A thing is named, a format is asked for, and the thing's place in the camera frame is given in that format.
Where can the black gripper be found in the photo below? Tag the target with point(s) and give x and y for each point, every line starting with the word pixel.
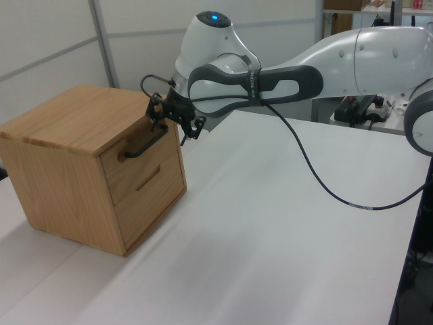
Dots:
pixel 177 110

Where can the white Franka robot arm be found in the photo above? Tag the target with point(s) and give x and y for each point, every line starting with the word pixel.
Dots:
pixel 372 61

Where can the wooden drawer cabinet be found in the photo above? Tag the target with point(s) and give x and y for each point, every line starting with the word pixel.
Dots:
pixel 50 176

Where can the black power unit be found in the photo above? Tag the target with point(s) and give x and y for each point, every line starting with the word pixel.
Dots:
pixel 348 111

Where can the small cardboard box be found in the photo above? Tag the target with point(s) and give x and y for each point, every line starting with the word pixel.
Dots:
pixel 341 25

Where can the flat cardboard box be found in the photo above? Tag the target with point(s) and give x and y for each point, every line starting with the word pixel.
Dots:
pixel 341 4

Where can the grey emergency stop button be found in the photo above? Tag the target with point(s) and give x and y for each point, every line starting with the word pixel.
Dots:
pixel 378 110

